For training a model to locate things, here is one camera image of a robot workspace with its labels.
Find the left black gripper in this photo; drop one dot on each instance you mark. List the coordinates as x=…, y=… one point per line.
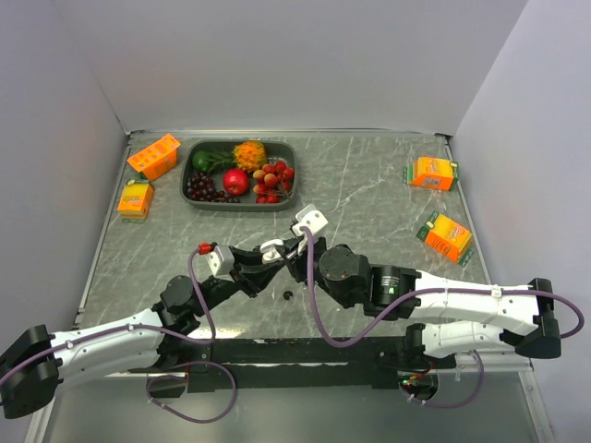
x=252, y=276

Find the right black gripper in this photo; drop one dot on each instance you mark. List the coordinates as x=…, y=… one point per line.
x=294, y=260

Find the white earbud charging case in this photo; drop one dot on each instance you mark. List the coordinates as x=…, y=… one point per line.
x=271, y=251

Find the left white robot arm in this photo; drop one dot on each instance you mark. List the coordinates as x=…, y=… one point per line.
x=159, y=338

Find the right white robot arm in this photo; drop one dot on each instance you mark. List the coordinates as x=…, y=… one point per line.
x=444, y=316

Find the red lychee cluster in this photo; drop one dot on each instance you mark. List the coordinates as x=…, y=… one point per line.
x=274, y=183

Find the red apple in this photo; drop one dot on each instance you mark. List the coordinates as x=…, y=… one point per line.
x=235, y=182

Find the dark grey fruit tray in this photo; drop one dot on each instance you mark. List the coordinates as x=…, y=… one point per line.
x=277, y=151

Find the dark purple grape bunch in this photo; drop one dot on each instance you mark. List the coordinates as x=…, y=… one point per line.
x=200, y=187

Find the orange spiky fruit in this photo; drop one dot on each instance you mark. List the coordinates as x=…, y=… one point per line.
x=250, y=156

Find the green lime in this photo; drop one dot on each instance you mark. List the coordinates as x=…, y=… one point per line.
x=201, y=161

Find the orange sponge pack left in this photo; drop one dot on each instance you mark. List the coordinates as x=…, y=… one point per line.
x=135, y=201

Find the orange carton back left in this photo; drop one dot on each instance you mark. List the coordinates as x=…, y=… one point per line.
x=157, y=159

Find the orange box front right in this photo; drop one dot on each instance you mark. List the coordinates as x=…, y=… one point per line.
x=447, y=237

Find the orange box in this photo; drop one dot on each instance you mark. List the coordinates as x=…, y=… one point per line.
x=432, y=173
x=447, y=237

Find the orange box back right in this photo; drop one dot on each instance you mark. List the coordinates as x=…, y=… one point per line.
x=432, y=173

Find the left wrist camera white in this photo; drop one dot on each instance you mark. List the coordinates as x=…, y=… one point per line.
x=220, y=259

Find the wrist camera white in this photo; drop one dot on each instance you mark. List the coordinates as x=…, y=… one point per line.
x=308, y=220
x=220, y=259

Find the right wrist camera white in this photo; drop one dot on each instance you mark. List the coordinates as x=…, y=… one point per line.
x=308, y=220

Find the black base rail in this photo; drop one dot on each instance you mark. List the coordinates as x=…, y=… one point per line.
x=296, y=363

